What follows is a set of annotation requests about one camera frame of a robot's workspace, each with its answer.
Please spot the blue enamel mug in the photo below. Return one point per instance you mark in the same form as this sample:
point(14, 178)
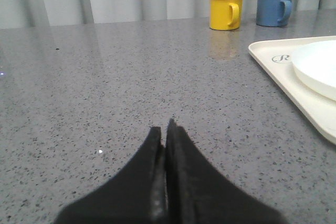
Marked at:
point(273, 13)

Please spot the cream rabbit serving tray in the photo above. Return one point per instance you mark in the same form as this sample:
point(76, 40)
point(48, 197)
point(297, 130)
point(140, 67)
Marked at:
point(274, 56)

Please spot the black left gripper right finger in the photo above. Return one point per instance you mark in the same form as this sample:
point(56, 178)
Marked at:
point(198, 193)

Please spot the white round plate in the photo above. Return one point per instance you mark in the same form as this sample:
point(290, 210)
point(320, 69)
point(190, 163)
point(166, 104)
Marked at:
point(314, 65)

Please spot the yellow enamel mug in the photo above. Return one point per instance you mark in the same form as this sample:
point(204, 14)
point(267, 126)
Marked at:
point(225, 14)

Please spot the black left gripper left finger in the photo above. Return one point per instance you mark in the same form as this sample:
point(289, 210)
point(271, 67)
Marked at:
point(136, 194)

